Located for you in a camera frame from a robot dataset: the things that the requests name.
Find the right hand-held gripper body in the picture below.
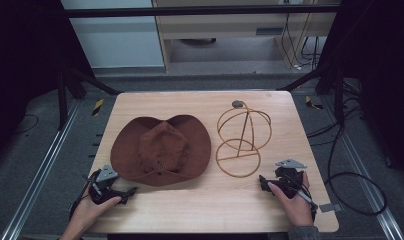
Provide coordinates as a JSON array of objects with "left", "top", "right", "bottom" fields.
[{"left": 271, "top": 158, "right": 308, "bottom": 200}]

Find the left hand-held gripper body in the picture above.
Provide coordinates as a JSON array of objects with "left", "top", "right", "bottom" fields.
[{"left": 88, "top": 163, "right": 130, "bottom": 205}]

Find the brown wide-brim hat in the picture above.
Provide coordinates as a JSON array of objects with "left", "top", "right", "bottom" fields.
[{"left": 110, "top": 114, "right": 213, "bottom": 188}]

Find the gold wire hat stand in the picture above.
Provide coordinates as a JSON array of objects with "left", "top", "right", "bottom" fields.
[{"left": 215, "top": 99, "right": 273, "bottom": 179}]

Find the person's right hand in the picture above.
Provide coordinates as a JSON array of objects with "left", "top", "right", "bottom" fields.
[{"left": 267, "top": 171, "right": 317, "bottom": 228}]

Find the person's left hand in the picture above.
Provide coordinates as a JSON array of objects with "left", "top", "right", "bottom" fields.
[{"left": 68, "top": 193, "right": 123, "bottom": 232}]

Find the grey flat tag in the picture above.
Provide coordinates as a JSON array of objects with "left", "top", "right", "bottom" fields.
[{"left": 319, "top": 202, "right": 343, "bottom": 214}]

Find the yellow black striped tape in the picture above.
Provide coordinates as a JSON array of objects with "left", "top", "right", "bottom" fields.
[
  {"left": 304, "top": 95, "right": 325, "bottom": 111},
  {"left": 91, "top": 98, "right": 105, "bottom": 117}
]

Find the black metal stand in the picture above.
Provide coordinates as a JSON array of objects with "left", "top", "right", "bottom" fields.
[
  {"left": 54, "top": 61, "right": 123, "bottom": 132},
  {"left": 277, "top": 61, "right": 347, "bottom": 127}
]

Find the white cabinet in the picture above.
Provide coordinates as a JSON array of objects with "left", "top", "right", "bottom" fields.
[{"left": 60, "top": 0, "right": 166, "bottom": 70}]

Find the dark curtain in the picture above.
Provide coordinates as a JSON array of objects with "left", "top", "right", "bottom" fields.
[
  {"left": 317, "top": 0, "right": 404, "bottom": 185},
  {"left": 0, "top": 0, "right": 95, "bottom": 164}
]

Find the light wooden desk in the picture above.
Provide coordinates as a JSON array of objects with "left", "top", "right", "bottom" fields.
[{"left": 151, "top": 0, "right": 342, "bottom": 73}]

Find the grey right gripper cable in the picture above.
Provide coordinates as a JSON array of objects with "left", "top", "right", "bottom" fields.
[{"left": 294, "top": 189, "right": 319, "bottom": 212}]

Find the aluminium floor rail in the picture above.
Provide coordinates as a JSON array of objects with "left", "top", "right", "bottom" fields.
[
  {"left": 1, "top": 99, "right": 82, "bottom": 240},
  {"left": 322, "top": 95, "right": 404, "bottom": 240}
]

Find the black looped floor cable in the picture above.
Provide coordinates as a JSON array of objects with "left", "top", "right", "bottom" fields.
[{"left": 324, "top": 124, "right": 389, "bottom": 217}]

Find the thin black floor cable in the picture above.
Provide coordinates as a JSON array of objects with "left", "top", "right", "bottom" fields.
[{"left": 13, "top": 113, "right": 40, "bottom": 136}]

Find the bundle of desk cables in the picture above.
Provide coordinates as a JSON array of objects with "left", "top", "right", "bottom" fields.
[{"left": 280, "top": 12, "right": 322, "bottom": 71}]

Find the black horizontal frame bar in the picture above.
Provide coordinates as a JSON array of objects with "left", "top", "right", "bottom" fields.
[{"left": 61, "top": 4, "right": 342, "bottom": 19}]

